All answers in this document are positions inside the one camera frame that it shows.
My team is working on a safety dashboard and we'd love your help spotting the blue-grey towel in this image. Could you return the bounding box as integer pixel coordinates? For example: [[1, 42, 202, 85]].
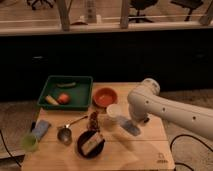
[[116, 116, 141, 136]]

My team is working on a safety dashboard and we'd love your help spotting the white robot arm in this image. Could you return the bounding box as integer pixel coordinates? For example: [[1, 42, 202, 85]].
[[127, 78, 213, 141]]

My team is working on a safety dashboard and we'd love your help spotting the red bowl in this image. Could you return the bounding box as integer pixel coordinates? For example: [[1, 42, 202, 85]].
[[93, 87, 118, 108]]

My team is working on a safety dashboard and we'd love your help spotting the black bowl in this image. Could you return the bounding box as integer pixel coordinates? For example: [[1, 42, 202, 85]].
[[77, 131, 105, 158]]

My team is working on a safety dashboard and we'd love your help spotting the white cup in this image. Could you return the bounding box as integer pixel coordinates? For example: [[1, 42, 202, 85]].
[[106, 104, 121, 120]]

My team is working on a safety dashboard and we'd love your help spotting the green cucumber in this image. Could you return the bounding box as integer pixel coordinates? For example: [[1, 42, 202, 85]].
[[56, 82, 76, 88]]

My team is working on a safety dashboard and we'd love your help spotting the brown grape bunch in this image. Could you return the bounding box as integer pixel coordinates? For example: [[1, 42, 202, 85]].
[[87, 112, 100, 131]]

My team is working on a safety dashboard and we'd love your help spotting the red tomato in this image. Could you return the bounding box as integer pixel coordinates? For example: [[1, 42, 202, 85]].
[[57, 93, 71, 104]]

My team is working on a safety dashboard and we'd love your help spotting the green plastic tray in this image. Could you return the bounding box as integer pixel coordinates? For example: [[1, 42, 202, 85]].
[[37, 75, 93, 111]]

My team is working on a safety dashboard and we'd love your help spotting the tan sponge block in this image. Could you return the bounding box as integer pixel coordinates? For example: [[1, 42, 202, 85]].
[[81, 132, 103, 155]]

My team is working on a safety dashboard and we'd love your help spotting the yellow corn piece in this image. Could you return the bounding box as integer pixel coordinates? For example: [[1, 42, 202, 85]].
[[45, 95, 59, 105]]

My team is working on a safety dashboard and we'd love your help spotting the metal ladle spoon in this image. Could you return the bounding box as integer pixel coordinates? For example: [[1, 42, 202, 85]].
[[57, 115, 87, 145]]

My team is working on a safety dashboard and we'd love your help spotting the blue folded cloth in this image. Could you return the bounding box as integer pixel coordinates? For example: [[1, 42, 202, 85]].
[[32, 120, 51, 141]]

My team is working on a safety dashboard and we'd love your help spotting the black office chair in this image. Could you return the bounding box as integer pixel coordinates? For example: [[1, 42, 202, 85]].
[[129, 0, 158, 23], [26, 0, 55, 10]]

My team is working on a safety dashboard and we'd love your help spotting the green plastic cup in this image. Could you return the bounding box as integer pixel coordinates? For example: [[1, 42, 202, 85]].
[[21, 134, 38, 152]]

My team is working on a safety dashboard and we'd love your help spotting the black office chair left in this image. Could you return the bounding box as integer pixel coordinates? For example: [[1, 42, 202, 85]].
[[26, 0, 55, 10]]

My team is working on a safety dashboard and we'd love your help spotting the wooden post middle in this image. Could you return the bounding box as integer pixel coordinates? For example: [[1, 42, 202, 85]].
[[120, 0, 130, 29]]

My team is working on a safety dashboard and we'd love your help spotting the wooden post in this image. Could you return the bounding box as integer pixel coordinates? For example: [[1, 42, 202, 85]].
[[120, 0, 130, 29], [56, 0, 70, 31]]

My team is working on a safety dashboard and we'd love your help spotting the wooden post left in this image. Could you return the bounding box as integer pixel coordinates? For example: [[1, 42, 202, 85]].
[[56, 0, 70, 31]]

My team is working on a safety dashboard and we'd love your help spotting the black cable right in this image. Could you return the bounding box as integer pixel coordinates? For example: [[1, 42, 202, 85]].
[[169, 133, 213, 171]]

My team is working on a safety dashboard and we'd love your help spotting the black cable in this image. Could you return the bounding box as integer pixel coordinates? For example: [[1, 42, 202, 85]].
[[169, 133, 213, 171], [0, 129, 22, 168]]

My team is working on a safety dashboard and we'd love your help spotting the black cable left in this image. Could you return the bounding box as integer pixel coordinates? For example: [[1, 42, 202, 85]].
[[0, 129, 22, 168]]

